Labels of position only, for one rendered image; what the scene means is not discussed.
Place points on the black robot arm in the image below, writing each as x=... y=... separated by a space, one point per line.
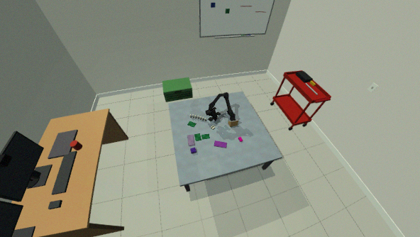
x=211 y=109

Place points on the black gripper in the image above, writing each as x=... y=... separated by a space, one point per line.
x=214 y=116

